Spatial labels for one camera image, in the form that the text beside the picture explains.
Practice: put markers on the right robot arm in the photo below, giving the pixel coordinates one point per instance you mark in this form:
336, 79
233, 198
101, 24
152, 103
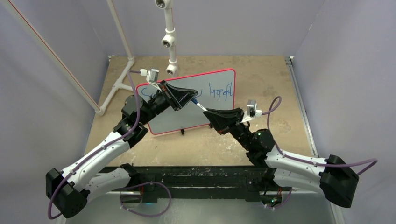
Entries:
330, 176

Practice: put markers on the aluminium table frame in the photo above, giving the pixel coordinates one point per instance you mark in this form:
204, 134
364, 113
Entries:
272, 169

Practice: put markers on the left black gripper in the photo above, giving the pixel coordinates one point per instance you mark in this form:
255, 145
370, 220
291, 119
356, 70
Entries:
177, 98

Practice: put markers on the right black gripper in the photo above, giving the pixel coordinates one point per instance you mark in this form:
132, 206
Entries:
225, 121

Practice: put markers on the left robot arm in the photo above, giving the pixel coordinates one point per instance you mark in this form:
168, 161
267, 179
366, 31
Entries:
70, 188

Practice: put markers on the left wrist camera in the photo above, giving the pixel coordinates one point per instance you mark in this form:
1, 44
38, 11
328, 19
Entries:
151, 77

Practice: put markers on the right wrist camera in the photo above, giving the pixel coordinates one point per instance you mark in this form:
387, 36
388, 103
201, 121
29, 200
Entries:
252, 111

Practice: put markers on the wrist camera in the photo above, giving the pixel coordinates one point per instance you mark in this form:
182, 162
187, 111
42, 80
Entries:
151, 77
252, 111

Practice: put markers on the white marker pen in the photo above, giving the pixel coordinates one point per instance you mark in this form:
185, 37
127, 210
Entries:
199, 105

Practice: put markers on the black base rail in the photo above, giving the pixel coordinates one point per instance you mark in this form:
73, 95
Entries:
199, 182

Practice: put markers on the black whiteboard stand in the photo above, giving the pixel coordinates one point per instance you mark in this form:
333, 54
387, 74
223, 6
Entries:
183, 130

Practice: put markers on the red framed whiteboard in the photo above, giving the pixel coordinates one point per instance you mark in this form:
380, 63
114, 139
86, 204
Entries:
216, 90

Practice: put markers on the white pvc pipe frame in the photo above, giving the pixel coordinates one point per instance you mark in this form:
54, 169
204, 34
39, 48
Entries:
169, 41

